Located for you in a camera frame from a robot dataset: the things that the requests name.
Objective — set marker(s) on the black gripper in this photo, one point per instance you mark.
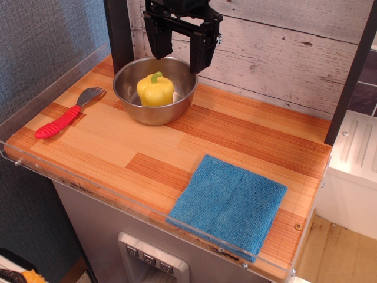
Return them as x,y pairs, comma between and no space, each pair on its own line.
196,19

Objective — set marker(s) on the blue rag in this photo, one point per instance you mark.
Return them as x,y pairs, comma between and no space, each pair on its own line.
229,206

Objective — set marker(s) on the silver metal pot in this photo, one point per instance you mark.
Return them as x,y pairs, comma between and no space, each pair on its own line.
144,75

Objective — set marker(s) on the yellow toy bell pepper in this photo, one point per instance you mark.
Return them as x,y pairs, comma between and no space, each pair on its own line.
155,90

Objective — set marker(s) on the clear acrylic table guard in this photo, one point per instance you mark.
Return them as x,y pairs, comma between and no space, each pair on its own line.
142,170

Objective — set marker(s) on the grey toy fridge cabinet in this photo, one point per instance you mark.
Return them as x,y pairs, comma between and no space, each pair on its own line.
98,226

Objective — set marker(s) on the white toy sink unit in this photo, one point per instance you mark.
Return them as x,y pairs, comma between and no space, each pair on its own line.
347,193

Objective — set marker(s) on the silver dispenser button panel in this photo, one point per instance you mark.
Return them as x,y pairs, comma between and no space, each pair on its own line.
148,261

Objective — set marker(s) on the yellow black object corner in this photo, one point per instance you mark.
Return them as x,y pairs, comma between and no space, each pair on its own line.
21,277

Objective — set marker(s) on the dark left frame post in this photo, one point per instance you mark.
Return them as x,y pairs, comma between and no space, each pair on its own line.
119,32

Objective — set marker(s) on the dark frame post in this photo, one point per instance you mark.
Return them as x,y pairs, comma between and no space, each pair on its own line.
119,32
359,60

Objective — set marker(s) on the red handled metal spork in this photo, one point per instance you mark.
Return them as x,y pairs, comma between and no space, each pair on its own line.
54,127

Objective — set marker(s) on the dark right frame post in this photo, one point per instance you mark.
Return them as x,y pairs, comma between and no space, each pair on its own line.
359,60

